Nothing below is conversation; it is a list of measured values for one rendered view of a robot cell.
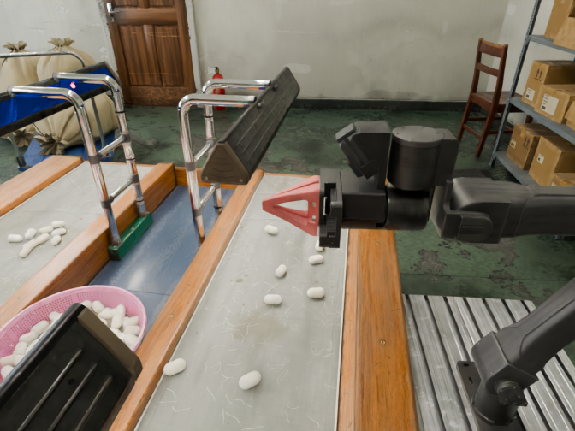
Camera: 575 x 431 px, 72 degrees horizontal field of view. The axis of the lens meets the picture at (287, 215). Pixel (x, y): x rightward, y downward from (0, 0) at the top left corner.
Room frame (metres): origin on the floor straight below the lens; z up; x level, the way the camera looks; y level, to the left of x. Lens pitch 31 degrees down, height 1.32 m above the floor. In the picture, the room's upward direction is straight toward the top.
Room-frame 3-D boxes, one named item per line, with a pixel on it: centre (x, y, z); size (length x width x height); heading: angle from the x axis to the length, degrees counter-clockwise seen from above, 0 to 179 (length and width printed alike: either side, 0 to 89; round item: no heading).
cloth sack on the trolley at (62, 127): (3.07, 1.70, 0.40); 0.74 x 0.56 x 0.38; 177
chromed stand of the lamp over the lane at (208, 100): (0.90, 0.13, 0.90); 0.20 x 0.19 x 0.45; 171
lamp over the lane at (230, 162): (0.88, 0.05, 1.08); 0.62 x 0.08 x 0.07; 171
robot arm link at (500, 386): (0.42, -0.35, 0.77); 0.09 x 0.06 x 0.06; 176
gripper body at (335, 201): (0.44, -0.09, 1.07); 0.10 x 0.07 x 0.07; 176
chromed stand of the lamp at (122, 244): (0.96, 0.53, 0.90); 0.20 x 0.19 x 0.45; 171
